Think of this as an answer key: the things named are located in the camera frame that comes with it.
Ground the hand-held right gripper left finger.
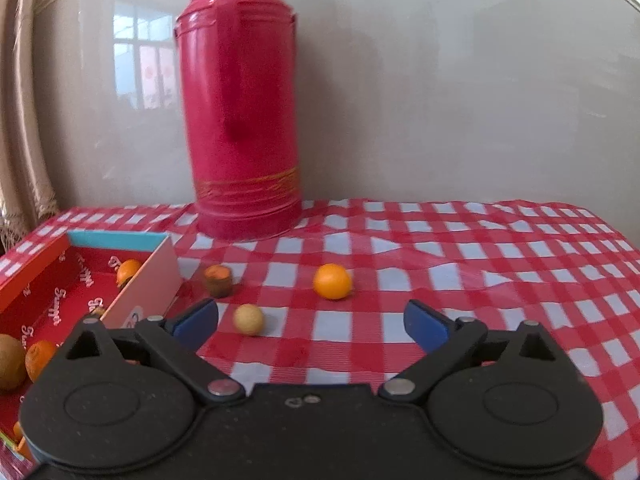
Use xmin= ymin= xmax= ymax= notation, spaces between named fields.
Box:
xmin=65 ymin=298 xmax=247 ymax=405

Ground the beige lace curtain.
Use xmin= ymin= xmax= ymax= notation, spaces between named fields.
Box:
xmin=0 ymin=0 xmax=62 ymax=256

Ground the colourful cardboard box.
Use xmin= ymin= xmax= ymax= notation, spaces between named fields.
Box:
xmin=0 ymin=230 xmax=183 ymax=463

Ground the small brown fruit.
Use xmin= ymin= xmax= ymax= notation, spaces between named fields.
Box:
xmin=202 ymin=265 xmax=235 ymax=298

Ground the brown kiwi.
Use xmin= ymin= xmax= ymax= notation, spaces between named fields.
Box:
xmin=0 ymin=335 xmax=28 ymax=393

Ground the small tan round fruit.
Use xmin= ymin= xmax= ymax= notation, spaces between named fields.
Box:
xmin=233 ymin=304 xmax=265 ymax=335

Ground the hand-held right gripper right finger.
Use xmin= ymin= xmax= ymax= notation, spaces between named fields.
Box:
xmin=377 ymin=299 xmax=557 ymax=405

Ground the red checkered tablecloth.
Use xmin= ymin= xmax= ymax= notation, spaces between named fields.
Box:
xmin=0 ymin=197 xmax=640 ymax=480

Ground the red thermos flask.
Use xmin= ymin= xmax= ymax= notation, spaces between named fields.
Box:
xmin=174 ymin=0 xmax=302 ymax=242

